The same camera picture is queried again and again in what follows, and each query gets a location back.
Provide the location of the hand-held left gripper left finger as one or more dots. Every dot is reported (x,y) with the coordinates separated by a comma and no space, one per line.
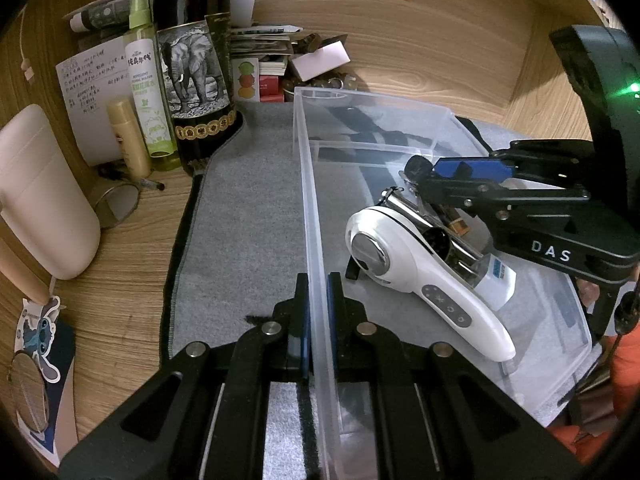
(303,340)

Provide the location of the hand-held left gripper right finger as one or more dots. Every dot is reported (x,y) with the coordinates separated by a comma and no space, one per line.
(332,320)

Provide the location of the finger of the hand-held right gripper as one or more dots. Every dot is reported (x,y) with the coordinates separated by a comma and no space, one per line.
(465,192)
(470,167)

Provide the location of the white handheld facial device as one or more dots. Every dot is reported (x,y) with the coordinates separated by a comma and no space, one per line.
(400,230)

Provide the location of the small white bottle blue label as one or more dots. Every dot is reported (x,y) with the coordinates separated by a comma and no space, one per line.
(492,285)

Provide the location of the clear plastic storage box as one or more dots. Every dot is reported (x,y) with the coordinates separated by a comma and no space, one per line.
(312,220)

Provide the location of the grey felt mat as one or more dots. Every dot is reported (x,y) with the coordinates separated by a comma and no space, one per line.
(240,220)

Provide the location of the orange clothing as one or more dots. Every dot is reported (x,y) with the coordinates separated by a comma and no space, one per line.
(625,360)

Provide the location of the brown wooden pieces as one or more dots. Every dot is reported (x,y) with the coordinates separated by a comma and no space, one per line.
(310,41)

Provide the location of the small red box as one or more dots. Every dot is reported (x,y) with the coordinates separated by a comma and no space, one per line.
(270,87)

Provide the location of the black pen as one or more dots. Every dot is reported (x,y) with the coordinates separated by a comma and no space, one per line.
(150,184)

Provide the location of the stack of small cards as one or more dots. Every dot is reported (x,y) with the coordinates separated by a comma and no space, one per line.
(274,65)

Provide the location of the round metal-rimmed mirror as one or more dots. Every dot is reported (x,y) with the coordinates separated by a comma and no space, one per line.
(117,206)

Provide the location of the dark blue card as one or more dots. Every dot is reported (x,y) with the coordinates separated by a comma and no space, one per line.
(62,345)

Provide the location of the card with coloured circles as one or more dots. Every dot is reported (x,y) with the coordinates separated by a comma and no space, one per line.
(245,80)

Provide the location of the stack of papers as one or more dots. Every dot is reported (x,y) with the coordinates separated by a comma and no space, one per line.
(257,40)

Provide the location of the blue cartoon sticker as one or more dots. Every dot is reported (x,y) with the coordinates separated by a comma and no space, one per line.
(40,332)

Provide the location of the small beige bottle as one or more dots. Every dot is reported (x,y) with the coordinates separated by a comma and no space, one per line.
(127,140)

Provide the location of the dark slim box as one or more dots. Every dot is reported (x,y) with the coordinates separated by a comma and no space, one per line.
(220,45)

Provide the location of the round ribbed mirror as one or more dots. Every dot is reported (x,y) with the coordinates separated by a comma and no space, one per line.
(27,392)

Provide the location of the white paper sheet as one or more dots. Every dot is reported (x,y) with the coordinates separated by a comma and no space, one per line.
(242,2)

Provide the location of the green spray bottle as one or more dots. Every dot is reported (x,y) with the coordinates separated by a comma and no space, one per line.
(145,105)

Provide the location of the beige plastic appliance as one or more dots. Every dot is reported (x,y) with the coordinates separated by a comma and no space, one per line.
(40,190)

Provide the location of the dark wine bottle elephant label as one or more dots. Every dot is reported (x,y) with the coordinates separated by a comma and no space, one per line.
(190,5)

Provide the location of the white handwritten note paper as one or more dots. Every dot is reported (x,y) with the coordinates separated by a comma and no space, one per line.
(85,90)

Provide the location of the rolled patterned paper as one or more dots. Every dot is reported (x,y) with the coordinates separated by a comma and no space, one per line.
(100,15)

